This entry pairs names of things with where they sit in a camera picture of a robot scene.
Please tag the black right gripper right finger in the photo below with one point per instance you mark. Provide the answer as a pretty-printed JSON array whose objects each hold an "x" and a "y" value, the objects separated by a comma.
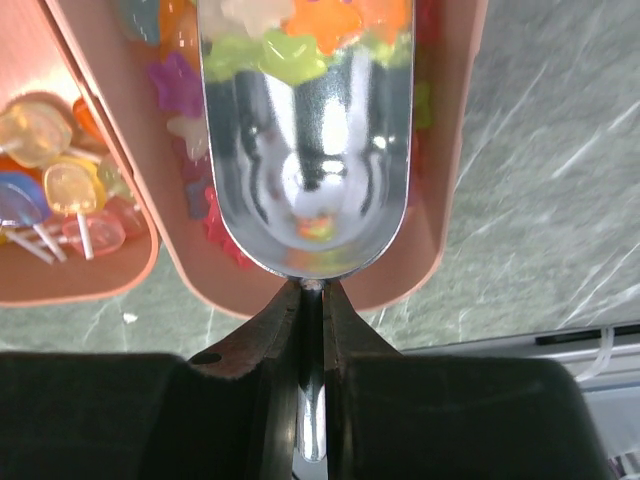
[{"x": 392, "y": 416}]

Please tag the silver metal scoop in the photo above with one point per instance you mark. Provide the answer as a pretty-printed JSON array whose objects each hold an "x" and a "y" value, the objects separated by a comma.
[{"x": 309, "y": 113}]

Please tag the pink tray of gummy stars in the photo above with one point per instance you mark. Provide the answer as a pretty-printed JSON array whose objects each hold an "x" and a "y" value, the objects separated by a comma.
[{"x": 111, "y": 73}]

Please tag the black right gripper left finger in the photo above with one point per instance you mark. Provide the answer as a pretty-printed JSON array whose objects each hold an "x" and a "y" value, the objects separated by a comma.
[{"x": 226, "y": 413}]

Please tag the pink tray of lollipops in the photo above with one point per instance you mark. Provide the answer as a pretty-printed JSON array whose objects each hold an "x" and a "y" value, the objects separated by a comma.
[{"x": 73, "y": 225}]

